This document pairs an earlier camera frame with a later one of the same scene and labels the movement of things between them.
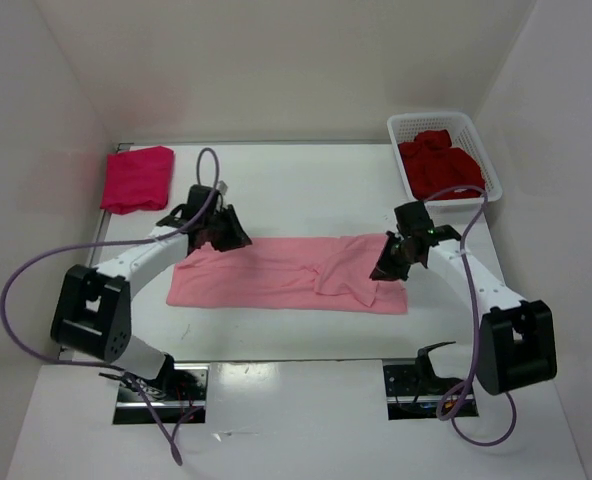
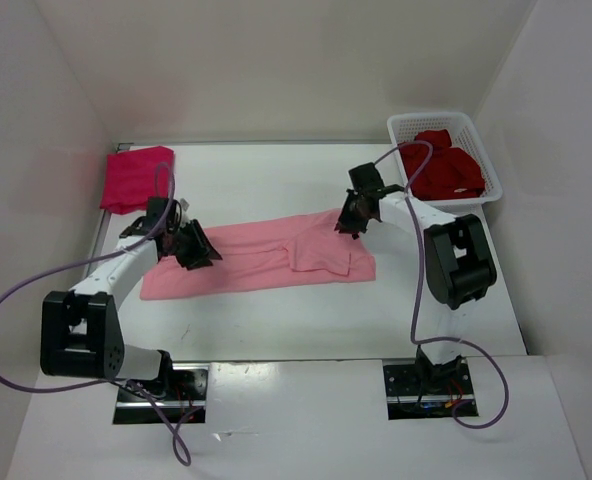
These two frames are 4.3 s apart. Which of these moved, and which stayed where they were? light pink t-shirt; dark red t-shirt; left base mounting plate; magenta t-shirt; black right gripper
Moved: light pink t-shirt; black right gripper
Stayed: magenta t-shirt; dark red t-shirt; left base mounting plate
